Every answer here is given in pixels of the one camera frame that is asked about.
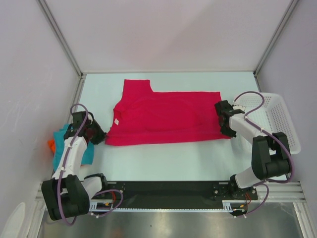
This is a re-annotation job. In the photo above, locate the teal folded t shirt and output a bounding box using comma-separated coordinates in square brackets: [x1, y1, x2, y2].
[53, 124, 95, 171]

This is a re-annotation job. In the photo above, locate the white slotted cable duct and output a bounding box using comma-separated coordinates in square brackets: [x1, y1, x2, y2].
[89, 200, 248, 213]

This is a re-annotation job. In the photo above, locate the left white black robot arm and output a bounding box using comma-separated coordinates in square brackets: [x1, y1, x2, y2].
[41, 111, 109, 221]

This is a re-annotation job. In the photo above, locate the white plastic basket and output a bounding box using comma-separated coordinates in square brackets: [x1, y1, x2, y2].
[233, 93, 301, 155]

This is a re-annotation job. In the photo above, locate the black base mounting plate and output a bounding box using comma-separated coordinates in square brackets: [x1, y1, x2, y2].
[104, 181, 258, 203]

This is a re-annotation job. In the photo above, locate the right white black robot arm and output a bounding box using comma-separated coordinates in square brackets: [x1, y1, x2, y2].
[214, 100, 293, 199]

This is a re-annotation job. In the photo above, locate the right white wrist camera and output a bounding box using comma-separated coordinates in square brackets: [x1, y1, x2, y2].
[232, 105, 246, 113]

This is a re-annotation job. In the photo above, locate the red t shirt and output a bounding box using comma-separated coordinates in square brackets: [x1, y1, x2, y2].
[106, 79, 229, 146]

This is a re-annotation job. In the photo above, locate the orange folded t shirt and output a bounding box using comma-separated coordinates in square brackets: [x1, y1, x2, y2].
[47, 139, 56, 153]

